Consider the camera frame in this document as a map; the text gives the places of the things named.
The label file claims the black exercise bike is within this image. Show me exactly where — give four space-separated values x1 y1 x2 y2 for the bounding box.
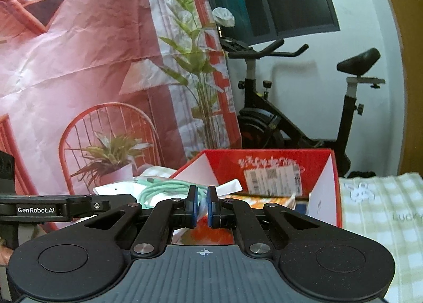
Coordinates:
219 38 387 178

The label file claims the printed red backdrop cloth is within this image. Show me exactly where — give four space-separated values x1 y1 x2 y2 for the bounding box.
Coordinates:
1 0 241 195

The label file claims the person left hand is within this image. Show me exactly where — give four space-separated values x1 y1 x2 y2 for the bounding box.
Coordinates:
0 239 14 267

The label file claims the orange printed package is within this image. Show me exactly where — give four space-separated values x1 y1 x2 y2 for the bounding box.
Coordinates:
171 191 298 246

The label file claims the white shipping label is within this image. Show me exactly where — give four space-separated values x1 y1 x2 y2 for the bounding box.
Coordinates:
244 164 302 197

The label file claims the checked bunny tablecloth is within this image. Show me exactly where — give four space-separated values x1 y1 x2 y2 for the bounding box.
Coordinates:
132 165 423 303

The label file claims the red strawberry cardboard box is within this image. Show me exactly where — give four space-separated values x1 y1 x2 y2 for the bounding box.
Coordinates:
171 149 342 227

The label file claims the wooden door panel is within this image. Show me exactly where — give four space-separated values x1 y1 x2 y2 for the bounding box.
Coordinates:
390 0 422 174

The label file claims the white plastic bag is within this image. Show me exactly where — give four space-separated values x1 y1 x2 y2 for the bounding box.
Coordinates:
212 7 235 27

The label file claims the mint green cable pack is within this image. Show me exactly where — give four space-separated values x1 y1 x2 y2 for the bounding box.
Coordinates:
92 176 212 208

